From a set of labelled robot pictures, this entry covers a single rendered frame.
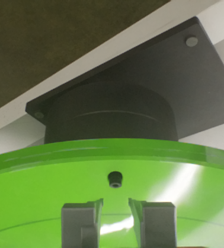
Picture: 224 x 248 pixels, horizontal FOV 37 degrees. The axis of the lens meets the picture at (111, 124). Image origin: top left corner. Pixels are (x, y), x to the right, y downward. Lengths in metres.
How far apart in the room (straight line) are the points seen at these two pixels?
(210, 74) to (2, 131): 0.25
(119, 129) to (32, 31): 1.23
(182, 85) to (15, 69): 1.37
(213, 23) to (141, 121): 0.10
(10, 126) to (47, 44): 1.13
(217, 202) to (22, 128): 0.27
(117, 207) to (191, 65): 0.17
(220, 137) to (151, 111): 0.15
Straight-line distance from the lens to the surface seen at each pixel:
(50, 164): 0.18
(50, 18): 1.44
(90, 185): 0.19
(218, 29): 0.31
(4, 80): 1.73
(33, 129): 0.42
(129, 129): 0.29
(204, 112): 0.38
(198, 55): 0.32
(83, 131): 0.29
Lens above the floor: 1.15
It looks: 36 degrees down
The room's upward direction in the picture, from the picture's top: 179 degrees clockwise
